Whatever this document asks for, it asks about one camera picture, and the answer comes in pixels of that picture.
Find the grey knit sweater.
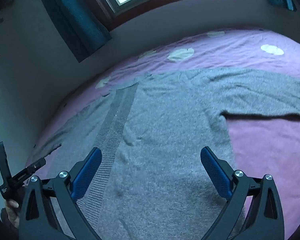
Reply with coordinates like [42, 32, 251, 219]
[27, 69, 300, 240]

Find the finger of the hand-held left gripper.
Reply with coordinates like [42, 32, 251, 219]
[10, 158, 47, 185]

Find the person's left hand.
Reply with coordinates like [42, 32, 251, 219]
[1, 199, 21, 229]

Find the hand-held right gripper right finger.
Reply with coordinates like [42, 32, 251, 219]
[200, 146, 284, 240]

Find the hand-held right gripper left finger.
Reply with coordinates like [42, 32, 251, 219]
[19, 147, 103, 240]

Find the purple dotted bed sheet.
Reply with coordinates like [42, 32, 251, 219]
[25, 29, 300, 240]

